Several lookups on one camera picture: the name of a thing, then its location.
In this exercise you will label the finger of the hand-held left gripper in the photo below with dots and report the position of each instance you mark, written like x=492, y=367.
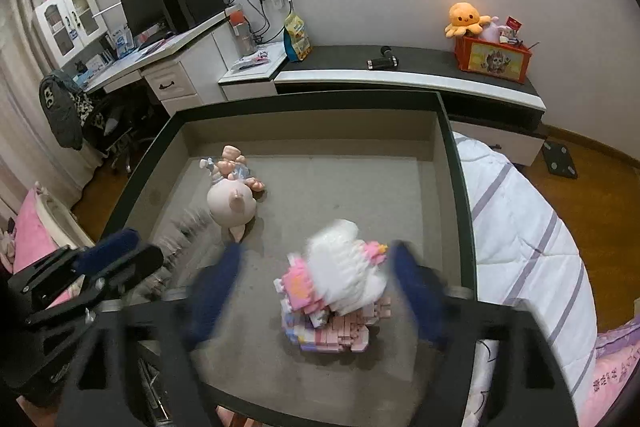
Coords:
x=105, y=249
x=135, y=264

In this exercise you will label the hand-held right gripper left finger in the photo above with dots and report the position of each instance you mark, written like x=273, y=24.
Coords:
x=212, y=297

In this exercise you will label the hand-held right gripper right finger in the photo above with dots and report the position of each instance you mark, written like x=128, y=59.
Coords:
x=420, y=297

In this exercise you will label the black metal key bunch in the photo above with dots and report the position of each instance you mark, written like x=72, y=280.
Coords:
x=186, y=232

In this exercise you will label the pink box with dark rim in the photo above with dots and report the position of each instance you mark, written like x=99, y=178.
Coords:
x=350, y=187

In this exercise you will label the pink pig plush toy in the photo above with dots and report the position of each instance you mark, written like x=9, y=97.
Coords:
x=230, y=202

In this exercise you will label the black office chair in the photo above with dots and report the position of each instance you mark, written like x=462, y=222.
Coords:
x=120, y=132

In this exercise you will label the dark jacket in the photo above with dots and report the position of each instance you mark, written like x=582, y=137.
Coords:
x=60, y=107

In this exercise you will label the pale curtain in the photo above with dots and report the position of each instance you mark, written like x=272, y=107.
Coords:
x=20, y=107

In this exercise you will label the white desk with drawers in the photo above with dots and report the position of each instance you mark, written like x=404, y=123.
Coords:
x=170, y=72

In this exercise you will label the black square floor plate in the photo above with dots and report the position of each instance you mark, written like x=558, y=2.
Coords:
x=560, y=159

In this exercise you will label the blue box on desk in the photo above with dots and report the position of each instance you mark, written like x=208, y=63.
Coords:
x=121, y=43

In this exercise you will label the pink purple printed blanket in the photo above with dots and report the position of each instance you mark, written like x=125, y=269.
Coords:
x=615, y=372

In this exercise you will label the low white side cabinet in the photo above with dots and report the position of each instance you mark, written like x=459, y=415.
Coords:
x=250, y=82

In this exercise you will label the black white low bench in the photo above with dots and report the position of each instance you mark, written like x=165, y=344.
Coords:
x=425, y=74

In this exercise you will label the white glass door cabinet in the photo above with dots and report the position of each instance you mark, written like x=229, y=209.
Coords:
x=60, y=22

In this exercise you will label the papers on side cabinet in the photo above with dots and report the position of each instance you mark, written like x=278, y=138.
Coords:
x=250, y=60

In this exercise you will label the black computer monitor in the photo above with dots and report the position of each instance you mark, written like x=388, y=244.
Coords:
x=142, y=7

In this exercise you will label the orange storage box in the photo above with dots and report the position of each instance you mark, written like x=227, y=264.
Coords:
x=492, y=59

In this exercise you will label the clear bottle with orange cap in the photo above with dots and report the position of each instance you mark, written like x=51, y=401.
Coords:
x=243, y=34

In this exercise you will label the blue yellow snack bag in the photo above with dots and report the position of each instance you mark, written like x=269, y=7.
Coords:
x=296, y=39

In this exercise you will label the orange octopus plush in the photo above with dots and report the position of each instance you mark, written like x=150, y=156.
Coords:
x=466, y=19

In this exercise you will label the red card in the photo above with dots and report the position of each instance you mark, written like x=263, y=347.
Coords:
x=512, y=27

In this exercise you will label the white bed frame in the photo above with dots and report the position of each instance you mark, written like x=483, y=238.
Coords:
x=65, y=219

